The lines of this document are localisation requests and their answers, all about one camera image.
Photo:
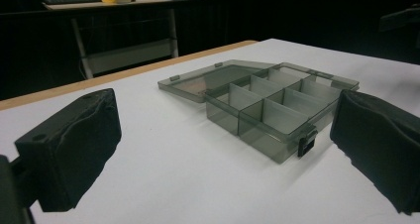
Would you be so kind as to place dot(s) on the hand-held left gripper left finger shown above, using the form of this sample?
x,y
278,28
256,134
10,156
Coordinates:
x,y
71,144

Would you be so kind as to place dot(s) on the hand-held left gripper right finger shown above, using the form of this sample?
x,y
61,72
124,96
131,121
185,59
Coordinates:
x,y
379,134

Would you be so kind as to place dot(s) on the clear grey compartment box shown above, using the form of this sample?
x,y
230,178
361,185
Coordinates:
x,y
264,108

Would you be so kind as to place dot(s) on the dark object on stand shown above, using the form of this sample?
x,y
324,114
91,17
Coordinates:
x,y
399,17

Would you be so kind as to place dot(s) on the wooden desk with white legs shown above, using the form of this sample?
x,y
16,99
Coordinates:
x,y
128,32

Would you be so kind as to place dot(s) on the black keyboard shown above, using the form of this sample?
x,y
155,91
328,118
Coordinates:
x,y
72,0

